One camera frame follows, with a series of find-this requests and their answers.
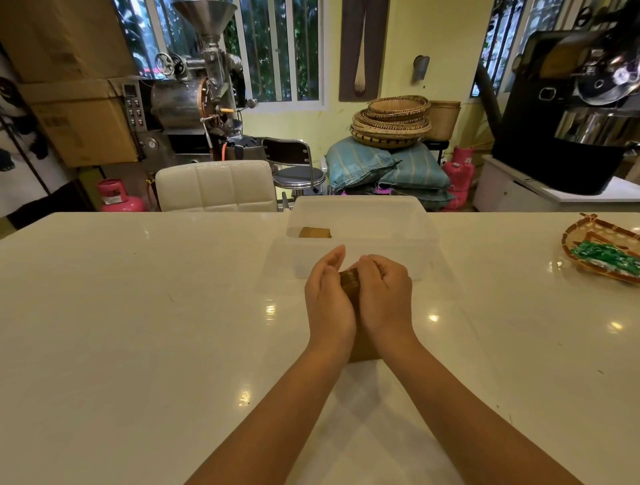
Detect black flue pipe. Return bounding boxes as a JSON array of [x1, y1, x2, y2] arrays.
[[473, 65, 503, 139]]

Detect tall woven basket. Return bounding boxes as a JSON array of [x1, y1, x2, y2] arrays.
[[427, 100, 462, 142]]

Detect silver coffee roaster machine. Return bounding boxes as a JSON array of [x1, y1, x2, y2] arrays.
[[119, 0, 259, 171]]

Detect wooden spoon wall picture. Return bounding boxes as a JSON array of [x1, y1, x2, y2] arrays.
[[339, 0, 390, 103]]

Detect translucent plastic box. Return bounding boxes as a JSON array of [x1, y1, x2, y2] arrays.
[[285, 195, 437, 280]]

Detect panda painting screen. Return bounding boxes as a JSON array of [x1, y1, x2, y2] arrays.
[[0, 42, 76, 231]]

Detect person's right forearm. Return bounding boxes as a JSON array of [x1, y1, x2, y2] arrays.
[[382, 337, 583, 485]]

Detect teal striped sack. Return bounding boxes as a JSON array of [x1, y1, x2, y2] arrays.
[[325, 136, 401, 191], [395, 185, 456, 211], [377, 142, 452, 190]]

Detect black coffee roaster machine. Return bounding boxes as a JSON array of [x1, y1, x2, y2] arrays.
[[492, 19, 640, 196]]

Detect small black stool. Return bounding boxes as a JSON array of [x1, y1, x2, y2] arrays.
[[423, 139, 451, 165]]

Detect pink gas cylinder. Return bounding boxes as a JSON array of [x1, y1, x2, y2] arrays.
[[97, 179, 149, 213], [441, 145, 476, 211]]

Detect green snack packets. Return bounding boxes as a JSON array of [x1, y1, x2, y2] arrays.
[[571, 240, 640, 277]]

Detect white cabinet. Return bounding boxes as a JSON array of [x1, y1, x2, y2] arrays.
[[472, 155, 640, 213]]

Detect person's left hand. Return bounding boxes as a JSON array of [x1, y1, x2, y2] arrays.
[[305, 244, 359, 362]]

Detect white framed window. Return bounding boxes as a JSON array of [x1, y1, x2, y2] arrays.
[[112, 0, 326, 111]]

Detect woven bamboo tray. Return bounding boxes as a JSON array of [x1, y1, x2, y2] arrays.
[[561, 213, 640, 286]]

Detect black metal chair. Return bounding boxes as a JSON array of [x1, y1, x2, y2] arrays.
[[261, 137, 327, 197]]

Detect stack of flat woven trays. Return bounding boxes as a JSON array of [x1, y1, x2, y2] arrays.
[[349, 95, 433, 150]]

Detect person's right hand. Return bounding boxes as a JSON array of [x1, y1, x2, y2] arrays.
[[349, 253, 421, 360]]

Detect white padded chair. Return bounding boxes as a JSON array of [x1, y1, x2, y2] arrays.
[[155, 160, 279, 213]]

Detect large brown cardboard box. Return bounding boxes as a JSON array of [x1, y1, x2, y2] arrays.
[[0, 0, 139, 83]]

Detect person's left forearm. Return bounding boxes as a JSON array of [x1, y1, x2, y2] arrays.
[[185, 342, 351, 485]]

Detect brown paper sleeves group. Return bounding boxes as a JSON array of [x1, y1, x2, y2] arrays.
[[339, 267, 382, 364]]

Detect barred window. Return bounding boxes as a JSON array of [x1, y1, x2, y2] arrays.
[[469, 0, 566, 99]]

